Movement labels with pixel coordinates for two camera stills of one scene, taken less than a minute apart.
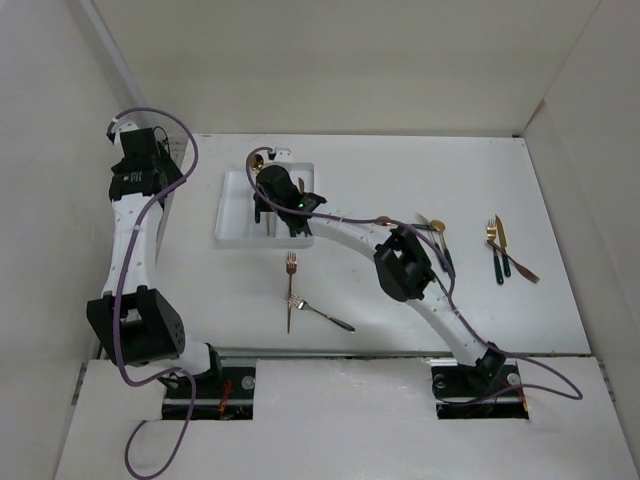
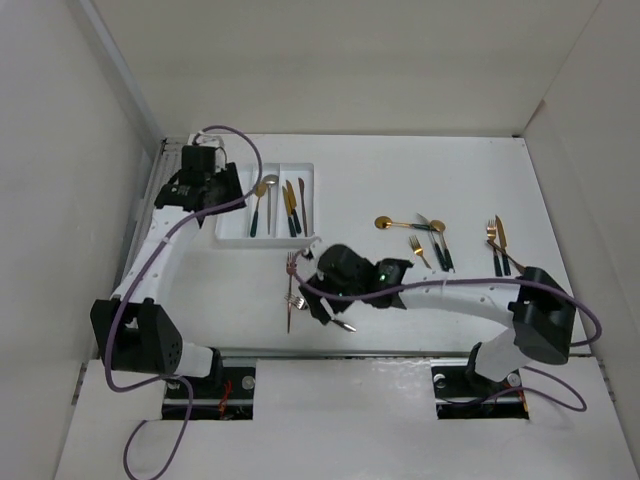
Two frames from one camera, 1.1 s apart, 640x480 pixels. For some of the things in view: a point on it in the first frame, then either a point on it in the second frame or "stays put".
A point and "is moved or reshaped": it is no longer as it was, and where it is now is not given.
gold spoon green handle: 256,162 is moved or reshaped
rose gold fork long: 291,267 stays put
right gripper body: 266,205 to 324,280
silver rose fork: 302,304 stays put
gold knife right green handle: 503,242 stays put
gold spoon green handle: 439,226 stays put
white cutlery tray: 235,220 stays put
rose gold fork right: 490,235 stays put
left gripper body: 163,164 to 224,186
